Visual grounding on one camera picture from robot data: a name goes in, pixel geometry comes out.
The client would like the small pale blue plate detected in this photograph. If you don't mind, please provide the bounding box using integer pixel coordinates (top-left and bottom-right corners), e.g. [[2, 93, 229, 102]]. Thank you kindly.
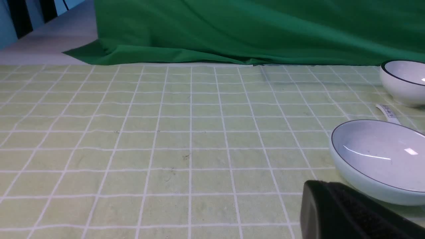
[[329, 119, 425, 206]]

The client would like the white bowl black rim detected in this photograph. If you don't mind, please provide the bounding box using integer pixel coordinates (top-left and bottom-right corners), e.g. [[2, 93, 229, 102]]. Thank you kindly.
[[380, 60, 425, 108]]

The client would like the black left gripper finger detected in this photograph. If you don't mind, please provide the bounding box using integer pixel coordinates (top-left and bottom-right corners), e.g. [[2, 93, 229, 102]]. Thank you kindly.
[[300, 180, 425, 239]]

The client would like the green checkered tablecloth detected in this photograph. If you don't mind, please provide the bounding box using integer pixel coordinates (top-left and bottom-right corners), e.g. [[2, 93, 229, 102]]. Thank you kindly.
[[0, 64, 424, 239]]

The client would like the white spoon with label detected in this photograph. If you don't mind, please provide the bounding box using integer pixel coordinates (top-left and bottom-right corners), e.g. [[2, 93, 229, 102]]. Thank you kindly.
[[375, 104, 401, 125]]

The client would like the green backdrop cloth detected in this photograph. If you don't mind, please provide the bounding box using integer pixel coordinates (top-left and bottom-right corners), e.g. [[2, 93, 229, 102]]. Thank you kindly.
[[65, 0, 425, 66]]

